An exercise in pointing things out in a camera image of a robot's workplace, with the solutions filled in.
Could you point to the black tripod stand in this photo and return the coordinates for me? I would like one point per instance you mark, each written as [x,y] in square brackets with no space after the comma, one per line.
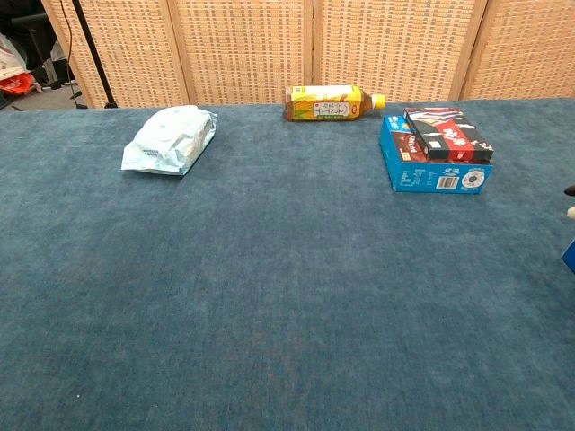
[92,49]

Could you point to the wicker folding screen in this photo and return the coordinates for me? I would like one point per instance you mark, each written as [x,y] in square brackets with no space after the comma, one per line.
[247,49]

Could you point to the pale blue wet wipes pack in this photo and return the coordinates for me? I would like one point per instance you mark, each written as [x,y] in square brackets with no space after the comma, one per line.
[168,139]

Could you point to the long blue pink cookie box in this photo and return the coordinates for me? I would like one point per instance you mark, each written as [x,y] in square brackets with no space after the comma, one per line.
[570,258]

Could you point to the orange plastic bag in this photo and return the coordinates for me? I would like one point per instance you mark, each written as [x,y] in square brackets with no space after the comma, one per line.
[18,84]

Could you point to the blue carpet table mat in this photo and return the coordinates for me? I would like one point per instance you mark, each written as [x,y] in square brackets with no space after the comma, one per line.
[269,292]

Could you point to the blue cookie box with barcode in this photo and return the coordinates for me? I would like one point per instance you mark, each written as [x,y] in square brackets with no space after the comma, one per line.
[418,177]

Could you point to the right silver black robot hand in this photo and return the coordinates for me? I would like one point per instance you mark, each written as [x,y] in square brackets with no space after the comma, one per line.
[571,190]

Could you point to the yellow label tea bottle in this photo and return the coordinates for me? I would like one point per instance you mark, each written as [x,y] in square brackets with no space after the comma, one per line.
[323,105]

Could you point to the black red snack box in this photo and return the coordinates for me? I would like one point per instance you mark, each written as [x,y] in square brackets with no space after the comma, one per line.
[449,134]

